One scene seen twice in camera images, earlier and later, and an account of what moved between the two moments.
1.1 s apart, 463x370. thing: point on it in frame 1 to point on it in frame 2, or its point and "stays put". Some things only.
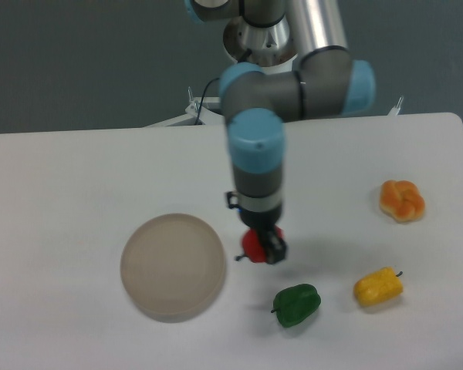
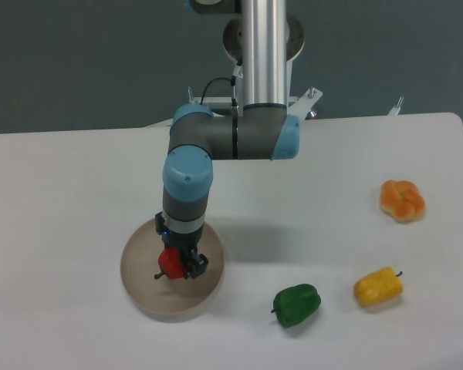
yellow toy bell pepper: [378, 287] stays put
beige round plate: [173, 267] stays put
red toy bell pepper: [252, 245] to [170, 264]
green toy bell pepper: [295, 304] stays put
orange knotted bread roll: [402, 200] stays put
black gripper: [275, 247] to [187, 244]
